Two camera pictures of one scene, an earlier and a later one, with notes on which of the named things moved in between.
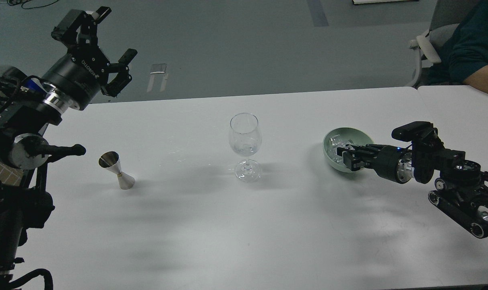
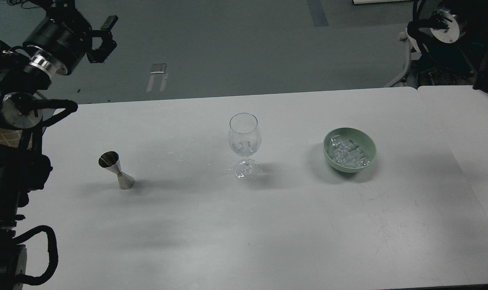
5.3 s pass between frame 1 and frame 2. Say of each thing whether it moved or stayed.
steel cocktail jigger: stayed
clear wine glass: stayed
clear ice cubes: stayed
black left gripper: moved
